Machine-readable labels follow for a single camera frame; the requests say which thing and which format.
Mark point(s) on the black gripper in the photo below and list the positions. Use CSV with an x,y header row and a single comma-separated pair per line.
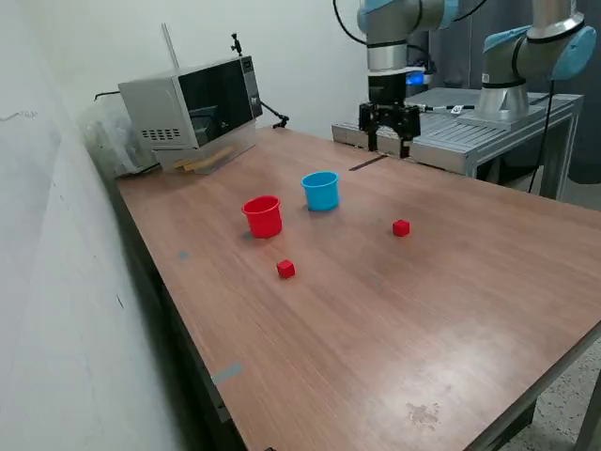
x,y
387,91

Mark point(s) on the red cube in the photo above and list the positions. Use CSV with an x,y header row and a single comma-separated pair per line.
x,y
401,228
285,269

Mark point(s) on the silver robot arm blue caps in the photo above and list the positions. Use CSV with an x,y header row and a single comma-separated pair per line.
x,y
385,56

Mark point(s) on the black tape strip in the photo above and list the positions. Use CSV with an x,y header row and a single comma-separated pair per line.
x,y
368,163

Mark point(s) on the aluminium robot mounting table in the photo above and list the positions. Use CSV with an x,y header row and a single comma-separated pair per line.
x,y
446,136

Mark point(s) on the white label tag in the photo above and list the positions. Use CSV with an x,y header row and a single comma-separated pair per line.
x,y
455,110

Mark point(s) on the blue plastic cup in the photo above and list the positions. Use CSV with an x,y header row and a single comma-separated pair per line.
x,y
320,192

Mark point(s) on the clear plastic box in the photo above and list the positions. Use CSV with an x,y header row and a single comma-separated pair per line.
x,y
235,145

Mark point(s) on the red plastic cup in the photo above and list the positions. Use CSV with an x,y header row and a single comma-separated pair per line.
x,y
263,218

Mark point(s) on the silver microwave oven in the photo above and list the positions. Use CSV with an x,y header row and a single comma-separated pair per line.
x,y
211,98

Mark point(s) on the wooden sticks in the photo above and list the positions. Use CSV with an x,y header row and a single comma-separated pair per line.
x,y
206,160

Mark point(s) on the white thin rod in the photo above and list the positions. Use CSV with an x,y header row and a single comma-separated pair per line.
x,y
170,44

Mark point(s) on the clear plastic bag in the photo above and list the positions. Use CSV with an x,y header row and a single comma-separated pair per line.
x,y
108,141

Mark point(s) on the long grey tape strip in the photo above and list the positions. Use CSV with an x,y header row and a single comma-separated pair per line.
x,y
227,373

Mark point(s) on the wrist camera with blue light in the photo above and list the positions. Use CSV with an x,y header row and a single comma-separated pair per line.
x,y
418,77

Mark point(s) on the small black camera mount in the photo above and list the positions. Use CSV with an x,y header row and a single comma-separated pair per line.
x,y
236,46

